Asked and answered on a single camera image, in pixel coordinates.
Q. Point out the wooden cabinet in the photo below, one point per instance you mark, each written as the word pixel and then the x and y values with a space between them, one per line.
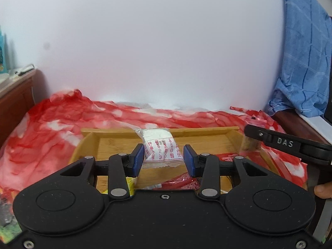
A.
pixel 15 103

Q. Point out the dark wooden stool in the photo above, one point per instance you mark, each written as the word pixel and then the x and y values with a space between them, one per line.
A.
pixel 290 123

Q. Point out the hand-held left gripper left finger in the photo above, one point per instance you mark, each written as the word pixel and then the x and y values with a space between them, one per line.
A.
pixel 137 160

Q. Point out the long red snack packet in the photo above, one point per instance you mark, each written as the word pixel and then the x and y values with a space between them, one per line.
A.
pixel 181 184

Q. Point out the red white plastic sheet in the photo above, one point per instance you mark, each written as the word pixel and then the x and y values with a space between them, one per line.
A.
pixel 51 134

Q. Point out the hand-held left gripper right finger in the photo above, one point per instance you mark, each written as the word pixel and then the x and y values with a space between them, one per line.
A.
pixel 189 160

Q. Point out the teal bottle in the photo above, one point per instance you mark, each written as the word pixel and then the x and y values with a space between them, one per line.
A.
pixel 2 54

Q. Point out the person's right hand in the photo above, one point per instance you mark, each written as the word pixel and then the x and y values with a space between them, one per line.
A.
pixel 324 191

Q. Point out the golden yellow snack packet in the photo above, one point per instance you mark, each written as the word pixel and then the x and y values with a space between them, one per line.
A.
pixel 130 185

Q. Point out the white packet with red print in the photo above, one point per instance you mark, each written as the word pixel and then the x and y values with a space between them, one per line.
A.
pixel 160 145

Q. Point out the clear packet with brown snack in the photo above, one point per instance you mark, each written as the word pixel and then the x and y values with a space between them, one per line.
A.
pixel 250 144

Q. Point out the blue checked cloth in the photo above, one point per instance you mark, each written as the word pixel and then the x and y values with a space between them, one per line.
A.
pixel 303 57

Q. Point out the wooden tray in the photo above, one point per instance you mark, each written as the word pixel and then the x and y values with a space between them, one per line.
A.
pixel 116 145

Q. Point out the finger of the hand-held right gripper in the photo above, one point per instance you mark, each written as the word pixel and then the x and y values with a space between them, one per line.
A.
pixel 285 143

